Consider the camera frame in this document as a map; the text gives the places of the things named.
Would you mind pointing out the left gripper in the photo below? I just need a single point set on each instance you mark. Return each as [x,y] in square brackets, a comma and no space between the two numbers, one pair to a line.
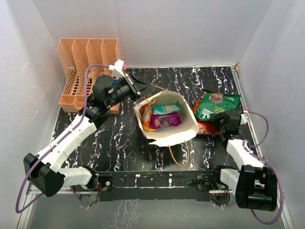
[137,88]

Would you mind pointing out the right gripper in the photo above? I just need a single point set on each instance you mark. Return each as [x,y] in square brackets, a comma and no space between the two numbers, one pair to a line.
[215,119]

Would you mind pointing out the orange chips bag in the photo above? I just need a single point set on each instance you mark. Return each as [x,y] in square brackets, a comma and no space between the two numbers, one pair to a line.
[205,128]

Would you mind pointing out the green snack bag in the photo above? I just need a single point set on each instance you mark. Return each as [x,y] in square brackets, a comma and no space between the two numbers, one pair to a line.
[215,103]

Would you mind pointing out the orange candy pack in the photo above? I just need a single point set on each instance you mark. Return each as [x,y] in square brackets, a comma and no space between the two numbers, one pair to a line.
[145,116]

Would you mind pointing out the brown paper bag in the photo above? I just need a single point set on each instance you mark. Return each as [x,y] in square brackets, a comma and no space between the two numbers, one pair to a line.
[172,135]

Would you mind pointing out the brown Kettle chips bag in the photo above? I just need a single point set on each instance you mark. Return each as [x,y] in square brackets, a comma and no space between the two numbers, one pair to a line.
[204,91]

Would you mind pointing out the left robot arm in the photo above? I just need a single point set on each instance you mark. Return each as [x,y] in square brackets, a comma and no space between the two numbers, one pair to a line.
[44,169]

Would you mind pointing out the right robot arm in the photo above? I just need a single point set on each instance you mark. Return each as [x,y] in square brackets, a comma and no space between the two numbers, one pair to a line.
[253,183]

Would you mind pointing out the purple snack bag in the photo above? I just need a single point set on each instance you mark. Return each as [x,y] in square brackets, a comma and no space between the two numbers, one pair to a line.
[162,121]

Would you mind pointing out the blue stamp block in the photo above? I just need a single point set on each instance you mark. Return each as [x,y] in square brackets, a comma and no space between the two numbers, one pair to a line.
[114,82]

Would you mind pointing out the teal snack pack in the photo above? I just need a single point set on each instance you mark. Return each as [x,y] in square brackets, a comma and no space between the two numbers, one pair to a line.
[164,109]

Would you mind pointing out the orange plastic file organizer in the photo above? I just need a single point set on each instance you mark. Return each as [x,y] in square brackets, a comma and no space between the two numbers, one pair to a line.
[76,55]

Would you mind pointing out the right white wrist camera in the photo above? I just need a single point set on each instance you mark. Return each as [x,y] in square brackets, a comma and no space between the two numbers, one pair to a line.
[244,117]

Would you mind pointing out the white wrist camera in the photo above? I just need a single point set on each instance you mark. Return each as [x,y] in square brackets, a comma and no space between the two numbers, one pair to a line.
[117,69]
[244,117]

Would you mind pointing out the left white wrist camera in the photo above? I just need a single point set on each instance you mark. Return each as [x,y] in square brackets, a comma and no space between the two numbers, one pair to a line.
[117,69]

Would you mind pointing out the aluminium frame rail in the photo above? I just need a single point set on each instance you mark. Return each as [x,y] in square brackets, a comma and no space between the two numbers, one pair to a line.
[255,182]

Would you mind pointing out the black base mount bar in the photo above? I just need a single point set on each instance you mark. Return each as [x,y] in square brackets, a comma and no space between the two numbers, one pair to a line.
[160,185]

